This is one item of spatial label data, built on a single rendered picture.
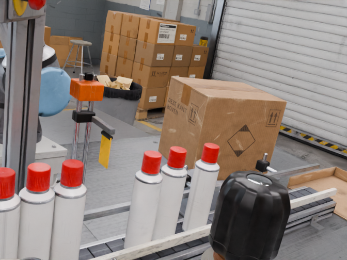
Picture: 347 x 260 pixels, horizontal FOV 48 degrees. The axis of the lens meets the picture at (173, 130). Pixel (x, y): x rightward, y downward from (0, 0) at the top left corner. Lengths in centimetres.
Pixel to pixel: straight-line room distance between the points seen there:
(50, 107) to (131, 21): 376
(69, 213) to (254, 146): 76
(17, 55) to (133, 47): 394
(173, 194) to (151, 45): 370
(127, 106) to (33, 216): 271
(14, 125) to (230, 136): 68
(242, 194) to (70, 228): 32
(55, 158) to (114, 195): 19
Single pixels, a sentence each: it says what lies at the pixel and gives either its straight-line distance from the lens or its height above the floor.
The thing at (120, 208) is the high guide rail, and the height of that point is 96.
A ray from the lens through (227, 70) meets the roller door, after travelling 555.
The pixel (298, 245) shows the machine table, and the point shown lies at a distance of 106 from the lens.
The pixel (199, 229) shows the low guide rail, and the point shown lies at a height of 91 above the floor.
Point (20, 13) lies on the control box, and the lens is 55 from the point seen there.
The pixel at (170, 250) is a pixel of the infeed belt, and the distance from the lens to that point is 81.
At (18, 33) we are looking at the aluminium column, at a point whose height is 126.
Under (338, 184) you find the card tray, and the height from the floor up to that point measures 83.
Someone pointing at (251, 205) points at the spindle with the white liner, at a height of 116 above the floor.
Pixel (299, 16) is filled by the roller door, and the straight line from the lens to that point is 511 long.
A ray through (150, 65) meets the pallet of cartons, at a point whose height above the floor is 66.
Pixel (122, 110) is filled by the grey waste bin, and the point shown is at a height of 44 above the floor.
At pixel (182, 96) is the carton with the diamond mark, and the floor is 108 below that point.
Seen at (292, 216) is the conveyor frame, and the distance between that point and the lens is 108.
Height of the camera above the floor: 134
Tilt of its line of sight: 18 degrees down
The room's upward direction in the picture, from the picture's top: 11 degrees clockwise
